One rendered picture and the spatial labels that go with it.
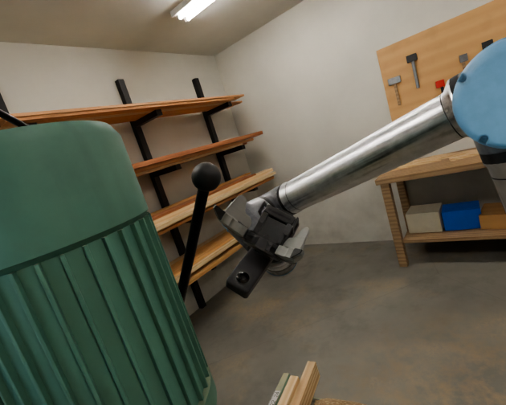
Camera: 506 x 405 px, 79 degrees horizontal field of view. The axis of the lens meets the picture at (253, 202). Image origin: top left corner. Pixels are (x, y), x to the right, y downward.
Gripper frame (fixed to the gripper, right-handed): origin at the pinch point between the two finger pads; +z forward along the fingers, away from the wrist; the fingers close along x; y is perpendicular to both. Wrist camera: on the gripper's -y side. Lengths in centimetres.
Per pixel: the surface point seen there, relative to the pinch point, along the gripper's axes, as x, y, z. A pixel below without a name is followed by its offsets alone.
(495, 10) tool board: 39, 263, -160
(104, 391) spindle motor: 0.9, -18.9, 18.5
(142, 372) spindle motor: 2.1, -16.9, 16.7
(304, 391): 18.1, -20.2, -29.9
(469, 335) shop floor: 101, 30, -175
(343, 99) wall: -50, 203, -240
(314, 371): 18.7, -16.5, -35.3
